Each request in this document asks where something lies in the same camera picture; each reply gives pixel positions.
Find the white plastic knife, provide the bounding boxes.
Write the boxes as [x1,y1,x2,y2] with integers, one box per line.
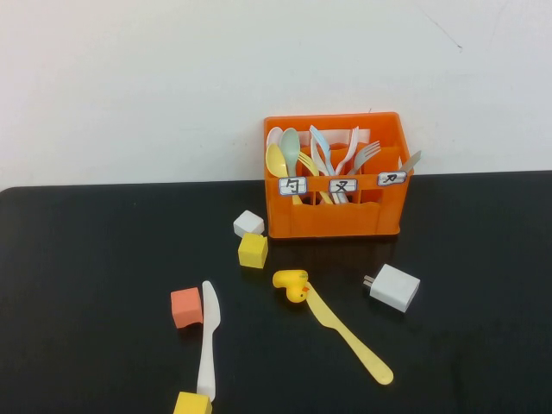
[196,280,223,400]

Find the yellow plastic knife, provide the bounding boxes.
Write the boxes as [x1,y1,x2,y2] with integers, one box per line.
[304,284,395,386]

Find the orange plastic cutlery crate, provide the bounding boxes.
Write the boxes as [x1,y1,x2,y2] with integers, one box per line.
[263,111,414,240]

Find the paper label spoon character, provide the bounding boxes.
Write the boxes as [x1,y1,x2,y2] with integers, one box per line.
[278,176,309,198]

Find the white foam cube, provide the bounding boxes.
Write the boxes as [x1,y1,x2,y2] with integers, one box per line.
[233,210,266,237]

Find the yellow plastic spoon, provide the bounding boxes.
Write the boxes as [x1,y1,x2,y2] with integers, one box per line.
[265,142,304,206]

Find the yellow foam cube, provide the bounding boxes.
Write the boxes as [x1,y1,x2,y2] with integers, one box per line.
[172,391,213,414]
[237,232,269,270]

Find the yellow plastic fork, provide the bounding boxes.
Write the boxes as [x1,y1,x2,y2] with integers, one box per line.
[296,151,333,204]

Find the white plastic fork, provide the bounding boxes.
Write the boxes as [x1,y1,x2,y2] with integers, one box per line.
[309,136,346,204]
[334,126,360,204]

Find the green plastic spoon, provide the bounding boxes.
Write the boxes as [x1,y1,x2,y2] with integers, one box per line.
[279,128,301,178]

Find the paper label fork character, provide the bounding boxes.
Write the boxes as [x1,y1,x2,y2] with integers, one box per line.
[329,178,359,194]

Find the blue plastic fork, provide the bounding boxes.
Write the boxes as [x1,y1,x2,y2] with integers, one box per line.
[309,124,336,176]

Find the yellow rubber duck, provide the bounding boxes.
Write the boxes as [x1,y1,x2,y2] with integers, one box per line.
[272,268,310,305]

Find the grey plastic fork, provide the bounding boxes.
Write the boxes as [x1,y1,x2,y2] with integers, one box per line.
[347,140,382,177]

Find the paper label knife character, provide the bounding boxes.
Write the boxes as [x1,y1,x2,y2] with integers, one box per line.
[377,171,408,187]

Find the orange foam cube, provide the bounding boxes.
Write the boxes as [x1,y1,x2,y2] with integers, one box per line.
[170,286,204,330]

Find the white power adapter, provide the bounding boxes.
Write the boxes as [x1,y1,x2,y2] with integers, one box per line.
[363,263,422,314]

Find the grey plastic knife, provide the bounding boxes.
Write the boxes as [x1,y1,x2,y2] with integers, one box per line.
[398,150,423,173]

